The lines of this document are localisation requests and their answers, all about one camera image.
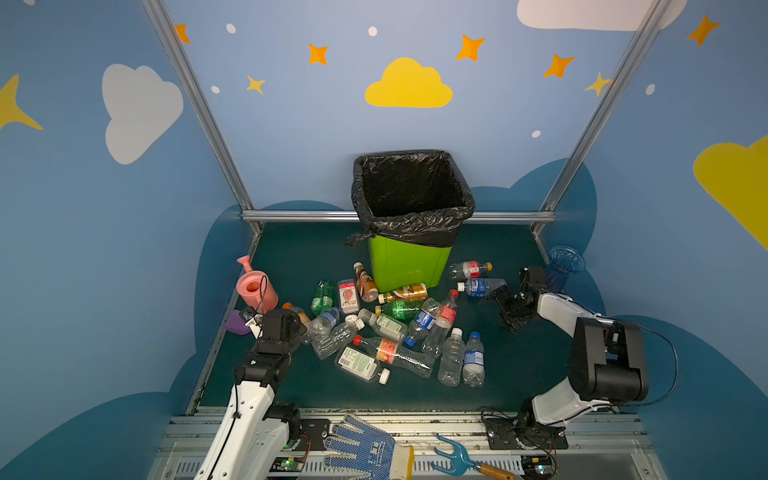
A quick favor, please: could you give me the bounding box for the blue label bottle white cap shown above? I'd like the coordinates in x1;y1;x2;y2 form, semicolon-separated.
457;277;507;298

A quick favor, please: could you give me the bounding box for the blue label water bottle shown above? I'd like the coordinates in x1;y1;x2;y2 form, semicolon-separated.
462;331;485;388

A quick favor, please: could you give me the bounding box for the clear water bottle white cap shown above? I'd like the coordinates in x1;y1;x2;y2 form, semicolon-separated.
438;328;465;387

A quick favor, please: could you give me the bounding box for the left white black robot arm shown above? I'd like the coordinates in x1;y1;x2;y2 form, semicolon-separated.
195;307;306;479

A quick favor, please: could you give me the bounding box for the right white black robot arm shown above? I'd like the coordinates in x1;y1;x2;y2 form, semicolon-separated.
491;285;649;429

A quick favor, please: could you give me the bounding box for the green plastic waste bin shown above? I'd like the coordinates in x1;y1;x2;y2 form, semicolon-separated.
369;236;452;293

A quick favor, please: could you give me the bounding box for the black bin liner bag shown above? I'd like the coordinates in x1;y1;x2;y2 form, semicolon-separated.
346;150;476;248

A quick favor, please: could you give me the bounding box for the small orange label bottle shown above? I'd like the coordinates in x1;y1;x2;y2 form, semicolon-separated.
282;302;311;326

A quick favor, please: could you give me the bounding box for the pepsi label clear bottle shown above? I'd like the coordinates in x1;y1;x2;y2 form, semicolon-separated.
303;307;342;344

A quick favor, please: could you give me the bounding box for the purple toy shovel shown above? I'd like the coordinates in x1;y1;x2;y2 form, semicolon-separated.
225;310;252;336

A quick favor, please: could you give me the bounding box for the pink plastic watering can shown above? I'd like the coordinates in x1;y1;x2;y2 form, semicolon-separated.
236;255;279;314

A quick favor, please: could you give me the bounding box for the crushed green plastic bottle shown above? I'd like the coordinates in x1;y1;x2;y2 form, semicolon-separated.
310;280;334;316

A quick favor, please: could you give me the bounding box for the purple translucent plastic vase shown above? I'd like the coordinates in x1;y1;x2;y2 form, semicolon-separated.
544;245;586;293

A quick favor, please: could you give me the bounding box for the red cola label bottle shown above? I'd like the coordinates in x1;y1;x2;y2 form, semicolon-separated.
422;289;459;359

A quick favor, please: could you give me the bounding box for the guava juice clear bottle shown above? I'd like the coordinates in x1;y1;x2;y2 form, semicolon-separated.
337;279;360;315

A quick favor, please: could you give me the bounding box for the blue cap water bottle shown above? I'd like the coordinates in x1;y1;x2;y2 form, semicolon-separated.
403;298;441;348

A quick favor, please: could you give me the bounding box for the gold label brown bottle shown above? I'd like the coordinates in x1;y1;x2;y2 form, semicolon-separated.
378;283;428;304

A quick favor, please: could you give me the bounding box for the brown coffee drink bottle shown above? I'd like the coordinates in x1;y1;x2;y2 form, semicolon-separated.
353;262;379;303

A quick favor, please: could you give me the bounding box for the green soda bottle yellow cap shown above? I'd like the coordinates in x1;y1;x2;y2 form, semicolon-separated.
375;299;424;323

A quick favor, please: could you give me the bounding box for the long orange label red-cap bottle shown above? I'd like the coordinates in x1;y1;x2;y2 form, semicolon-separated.
353;335;435;379

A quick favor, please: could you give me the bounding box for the teal hand rake tool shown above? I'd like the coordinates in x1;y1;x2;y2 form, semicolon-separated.
430;433;517;480

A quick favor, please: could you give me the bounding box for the white blue dotted work glove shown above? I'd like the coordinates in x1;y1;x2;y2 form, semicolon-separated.
324;415;414;480

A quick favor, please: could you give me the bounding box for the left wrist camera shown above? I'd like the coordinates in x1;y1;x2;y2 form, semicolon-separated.
239;306;264;339

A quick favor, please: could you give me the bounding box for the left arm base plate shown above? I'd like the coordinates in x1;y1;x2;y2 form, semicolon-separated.
283;418;331;455

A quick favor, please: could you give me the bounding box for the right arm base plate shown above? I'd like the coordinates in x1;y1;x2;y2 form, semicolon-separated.
481;412;569;451

